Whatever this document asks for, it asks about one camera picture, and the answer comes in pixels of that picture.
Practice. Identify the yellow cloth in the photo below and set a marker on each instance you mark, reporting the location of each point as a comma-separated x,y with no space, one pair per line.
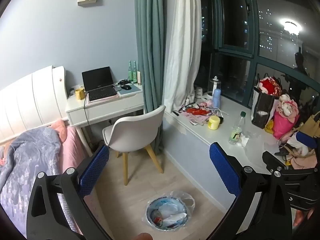
269,127

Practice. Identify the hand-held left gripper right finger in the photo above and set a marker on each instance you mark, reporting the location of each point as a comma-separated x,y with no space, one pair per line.
225,170

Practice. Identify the white sheer curtain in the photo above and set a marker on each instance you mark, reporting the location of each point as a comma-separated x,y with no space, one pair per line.
185,42

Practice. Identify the tan bag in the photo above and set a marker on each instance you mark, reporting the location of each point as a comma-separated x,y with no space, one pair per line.
312,124

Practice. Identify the light blue desk pad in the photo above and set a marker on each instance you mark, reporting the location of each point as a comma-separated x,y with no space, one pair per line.
130,90

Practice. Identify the glass kettle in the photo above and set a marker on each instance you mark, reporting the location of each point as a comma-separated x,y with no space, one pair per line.
215,85

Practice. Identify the pink plastic bag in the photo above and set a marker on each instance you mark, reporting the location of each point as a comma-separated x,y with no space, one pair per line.
283,126

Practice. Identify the yellow mug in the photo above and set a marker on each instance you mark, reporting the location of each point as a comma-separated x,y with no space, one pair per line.
80,94

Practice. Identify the yellow jar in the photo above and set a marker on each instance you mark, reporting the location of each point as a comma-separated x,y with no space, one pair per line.
213,123

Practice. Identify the green glass bottle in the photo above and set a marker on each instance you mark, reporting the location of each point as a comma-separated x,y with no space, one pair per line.
135,71
130,70

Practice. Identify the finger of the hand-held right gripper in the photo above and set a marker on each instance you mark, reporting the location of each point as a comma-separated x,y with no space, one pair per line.
307,140
273,160

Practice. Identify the person's left hand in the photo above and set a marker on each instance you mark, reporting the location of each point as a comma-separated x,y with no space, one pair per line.
144,236

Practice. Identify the cream tube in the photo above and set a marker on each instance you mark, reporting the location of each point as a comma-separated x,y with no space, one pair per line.
139,78

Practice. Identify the round bin with plastic liner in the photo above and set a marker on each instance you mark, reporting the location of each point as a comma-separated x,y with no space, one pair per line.
167,213

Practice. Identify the light blue thermos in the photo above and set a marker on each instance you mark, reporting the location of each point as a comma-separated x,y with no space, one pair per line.
216,99

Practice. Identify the white chair wooden legs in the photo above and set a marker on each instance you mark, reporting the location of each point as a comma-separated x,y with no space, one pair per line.
135,130

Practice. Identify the small black cup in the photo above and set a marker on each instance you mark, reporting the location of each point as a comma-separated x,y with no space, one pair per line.
221,120

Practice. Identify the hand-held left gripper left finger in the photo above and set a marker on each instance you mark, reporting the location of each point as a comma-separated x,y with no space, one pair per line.
95,170

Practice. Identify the red cloth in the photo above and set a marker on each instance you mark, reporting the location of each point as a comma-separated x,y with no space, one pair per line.
270,85

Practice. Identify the black shopping bag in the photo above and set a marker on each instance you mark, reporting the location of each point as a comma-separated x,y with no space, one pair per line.
262,110

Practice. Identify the white desk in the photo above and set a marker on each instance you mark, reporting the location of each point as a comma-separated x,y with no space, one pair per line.
105,108

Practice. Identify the black laptop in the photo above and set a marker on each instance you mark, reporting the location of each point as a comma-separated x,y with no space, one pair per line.
98,82

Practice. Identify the crumpled white tissue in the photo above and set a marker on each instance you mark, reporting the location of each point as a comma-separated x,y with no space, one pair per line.
243,141

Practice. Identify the cream and pink cloth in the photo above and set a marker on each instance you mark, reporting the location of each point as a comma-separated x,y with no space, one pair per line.
287,106

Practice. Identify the clear plastic bottle green cap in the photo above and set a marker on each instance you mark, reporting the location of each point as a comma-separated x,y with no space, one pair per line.
236,132

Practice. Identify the red packet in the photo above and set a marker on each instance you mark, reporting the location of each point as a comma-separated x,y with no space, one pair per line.
196,110

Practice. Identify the white padded headboard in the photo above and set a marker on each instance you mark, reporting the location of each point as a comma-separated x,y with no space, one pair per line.
25,100

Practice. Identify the pink bed sheet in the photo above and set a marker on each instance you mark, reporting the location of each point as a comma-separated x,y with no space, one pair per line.
72,150

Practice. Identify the green curtain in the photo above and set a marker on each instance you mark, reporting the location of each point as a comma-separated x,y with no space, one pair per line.
150,42

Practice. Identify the grey patterned blanket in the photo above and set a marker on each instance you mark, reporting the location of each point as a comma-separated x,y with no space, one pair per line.
25,167

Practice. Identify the pink plush toy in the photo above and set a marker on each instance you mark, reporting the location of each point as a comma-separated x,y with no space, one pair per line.
206,103

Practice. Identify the small white cup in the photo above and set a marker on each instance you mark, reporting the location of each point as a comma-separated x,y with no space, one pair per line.
198,92

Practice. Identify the black computer mouse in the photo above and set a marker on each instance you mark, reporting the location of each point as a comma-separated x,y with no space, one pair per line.
126,87

